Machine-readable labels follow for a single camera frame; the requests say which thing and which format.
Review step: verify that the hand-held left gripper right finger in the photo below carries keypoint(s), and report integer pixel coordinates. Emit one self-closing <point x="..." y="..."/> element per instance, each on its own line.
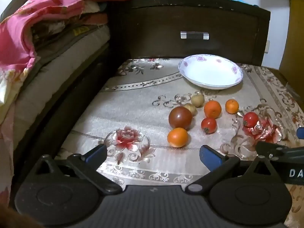
<point x="209" y="156"/>

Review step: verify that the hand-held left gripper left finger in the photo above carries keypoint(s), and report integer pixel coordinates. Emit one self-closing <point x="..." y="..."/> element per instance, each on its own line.
<point x="97" y="153"/>

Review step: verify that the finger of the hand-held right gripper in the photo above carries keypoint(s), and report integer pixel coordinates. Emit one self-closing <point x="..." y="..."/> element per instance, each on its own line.
<point x="300" y="133"/>
<point x="280" y="150"/>

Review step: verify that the round red cherry tomato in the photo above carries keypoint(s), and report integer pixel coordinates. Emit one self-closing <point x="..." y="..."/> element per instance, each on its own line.
<point x="209" y="125"/>

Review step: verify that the yellowish orange kumquat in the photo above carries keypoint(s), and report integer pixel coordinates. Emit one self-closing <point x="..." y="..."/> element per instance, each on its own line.
<point x="177" y="137"/>

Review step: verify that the oblong red cherry tomato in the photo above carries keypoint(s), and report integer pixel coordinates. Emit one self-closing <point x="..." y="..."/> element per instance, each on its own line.
<point x="250" y="119"/>

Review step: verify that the large orange kumquat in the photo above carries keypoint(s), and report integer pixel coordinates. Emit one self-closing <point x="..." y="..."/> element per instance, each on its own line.
<point x="212" y="109"/>

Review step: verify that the large dark red tomato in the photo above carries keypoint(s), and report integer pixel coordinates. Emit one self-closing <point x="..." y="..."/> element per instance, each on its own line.
<point x="180" y="118"/>

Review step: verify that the beige longan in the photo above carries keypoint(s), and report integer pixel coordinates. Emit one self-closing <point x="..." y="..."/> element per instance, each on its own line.
<point x="197" y="100"/>
<point x="191" y="108"/>

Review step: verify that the small orange kumquat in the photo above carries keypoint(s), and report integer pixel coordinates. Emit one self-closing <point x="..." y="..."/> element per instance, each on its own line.
<point x="232" y="106"/>

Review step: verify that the white floral plate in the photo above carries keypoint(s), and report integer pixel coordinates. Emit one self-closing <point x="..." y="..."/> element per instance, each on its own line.
<point x="211" y="72"/>

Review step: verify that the beige floral tablecloth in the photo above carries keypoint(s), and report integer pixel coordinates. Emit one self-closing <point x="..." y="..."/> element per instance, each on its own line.
<point x="133" y="104"/>

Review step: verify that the dark wooden nightstand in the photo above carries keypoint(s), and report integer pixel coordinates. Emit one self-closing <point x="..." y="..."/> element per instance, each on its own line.
<point x="154" y="28"/>

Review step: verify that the pink floral blanket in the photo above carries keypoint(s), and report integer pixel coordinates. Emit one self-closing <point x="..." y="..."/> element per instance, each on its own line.
<point x="14" y="33"/>

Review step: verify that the dark wooden bed frame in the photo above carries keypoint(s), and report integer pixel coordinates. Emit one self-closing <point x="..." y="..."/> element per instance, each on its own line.
<point x="59" y="114"/>

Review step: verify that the white wall socket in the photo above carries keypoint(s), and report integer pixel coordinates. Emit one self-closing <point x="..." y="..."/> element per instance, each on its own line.
<point x="267" y="47"/>

